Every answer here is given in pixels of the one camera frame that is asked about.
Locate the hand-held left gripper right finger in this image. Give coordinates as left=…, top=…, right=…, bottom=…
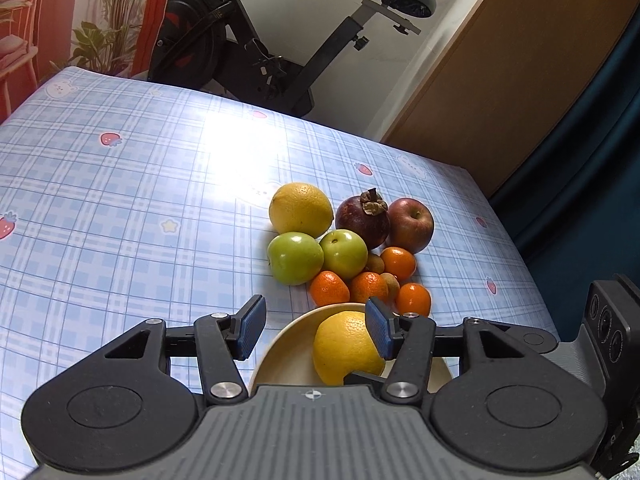
left=345, top=296, right=526, bottom=406

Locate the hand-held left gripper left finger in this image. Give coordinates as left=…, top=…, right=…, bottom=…
left=102, top=294, right=268, bottom=406

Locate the small tangerine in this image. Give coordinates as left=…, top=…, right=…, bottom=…
left=380, top=246, right=417, bottom=282
left=395, top=283, right=432, bottom=317
left=348, top=271, right=390, bottom=305
left=310, top=270, right=350, bottom=308

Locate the yellow orange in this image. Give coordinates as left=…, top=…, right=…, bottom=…
left=269, top=182, right=334, bottom=239
left=313, top=311, right=388, bottom=387

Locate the beige bowl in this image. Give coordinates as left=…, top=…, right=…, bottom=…
left=248, top=302, right=453, bottom=393

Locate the green apple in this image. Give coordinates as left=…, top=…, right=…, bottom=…
left=319, top=229, right=368, bottom=281
left=267, top=231, right=326, bottom=286

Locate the purple mangosteen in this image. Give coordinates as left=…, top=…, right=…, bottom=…
left=334, top=187, right=391, bottom=251

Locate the red apple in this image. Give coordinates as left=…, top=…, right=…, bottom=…
left=385, top=197, right=435, bottom=255

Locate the dark blue curtain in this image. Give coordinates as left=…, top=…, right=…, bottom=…
left=487, top=25, right=640, bottom=343

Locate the blue plaid tablecloth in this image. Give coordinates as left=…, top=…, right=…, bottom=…
left=0, top=66, right=561, bottom=480

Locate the wooden door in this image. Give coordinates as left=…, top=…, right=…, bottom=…
left=381, top=0, right=632, bottom=198

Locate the black exercise bike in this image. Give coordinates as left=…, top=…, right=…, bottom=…
left=147, top=0, right=437, bottom=120

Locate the wall poster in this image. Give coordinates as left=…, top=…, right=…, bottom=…
left=0, top=0, right=173, bottom=123

